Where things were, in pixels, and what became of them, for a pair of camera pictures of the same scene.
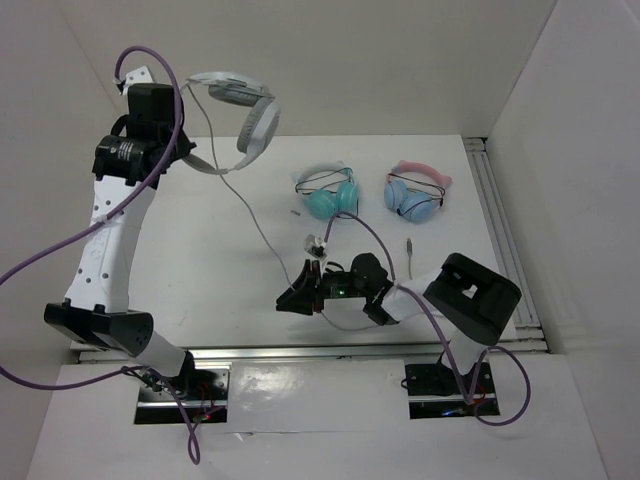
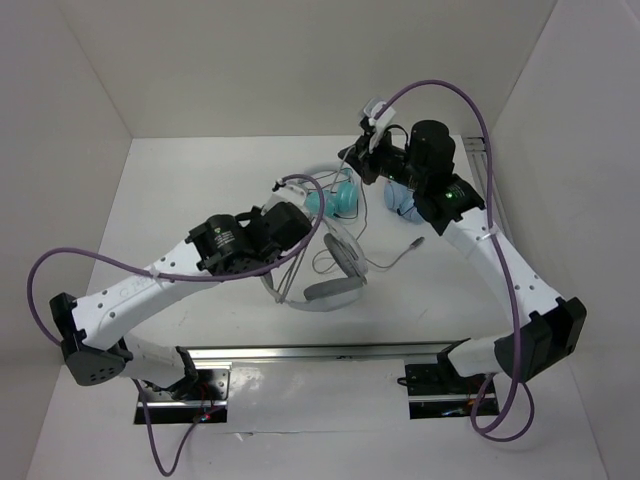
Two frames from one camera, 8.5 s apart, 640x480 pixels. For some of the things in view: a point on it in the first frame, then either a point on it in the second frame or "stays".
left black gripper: [184, 145] → [255, 211]
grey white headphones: [259, 125] → [348, 267]
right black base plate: [434, 391] stays
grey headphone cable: [260, 226] → [359, 236]
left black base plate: [204, 397] stays
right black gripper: [303, 297] → [362, 160]
